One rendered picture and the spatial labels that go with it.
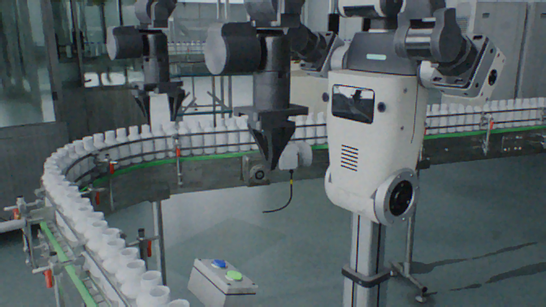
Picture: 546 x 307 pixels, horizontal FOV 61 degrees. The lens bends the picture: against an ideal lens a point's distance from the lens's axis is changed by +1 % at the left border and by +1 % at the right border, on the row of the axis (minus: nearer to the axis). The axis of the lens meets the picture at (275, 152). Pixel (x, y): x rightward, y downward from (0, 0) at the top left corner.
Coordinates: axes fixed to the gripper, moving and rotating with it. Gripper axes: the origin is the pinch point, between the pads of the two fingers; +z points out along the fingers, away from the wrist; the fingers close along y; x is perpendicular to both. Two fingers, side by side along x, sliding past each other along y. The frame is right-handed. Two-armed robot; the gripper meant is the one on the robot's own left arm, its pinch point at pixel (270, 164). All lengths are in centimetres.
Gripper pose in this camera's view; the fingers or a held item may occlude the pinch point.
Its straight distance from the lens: 71.8
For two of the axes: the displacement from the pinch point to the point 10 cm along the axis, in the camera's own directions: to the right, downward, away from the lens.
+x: -5.9, -2.1, 7.8
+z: -0.2, 9.7, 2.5
